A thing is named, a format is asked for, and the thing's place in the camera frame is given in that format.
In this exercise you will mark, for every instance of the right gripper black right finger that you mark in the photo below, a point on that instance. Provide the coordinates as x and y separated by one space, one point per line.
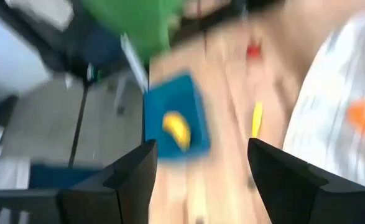
294 193

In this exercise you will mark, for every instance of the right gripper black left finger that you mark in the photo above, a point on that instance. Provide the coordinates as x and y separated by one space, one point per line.
123 193

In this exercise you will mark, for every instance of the large yellow toy banana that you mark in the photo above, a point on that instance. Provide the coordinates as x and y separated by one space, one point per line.
177 129

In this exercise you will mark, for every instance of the small dark toy berry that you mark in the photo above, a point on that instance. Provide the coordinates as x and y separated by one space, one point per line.
253 51

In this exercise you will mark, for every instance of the teal plastic tupperware container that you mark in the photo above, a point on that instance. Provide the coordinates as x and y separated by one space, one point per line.
182 93

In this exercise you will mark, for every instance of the white checked cloth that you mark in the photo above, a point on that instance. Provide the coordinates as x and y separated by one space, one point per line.
325 109

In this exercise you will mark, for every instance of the tall leafy potted plant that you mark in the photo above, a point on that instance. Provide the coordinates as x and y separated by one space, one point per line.
138 21

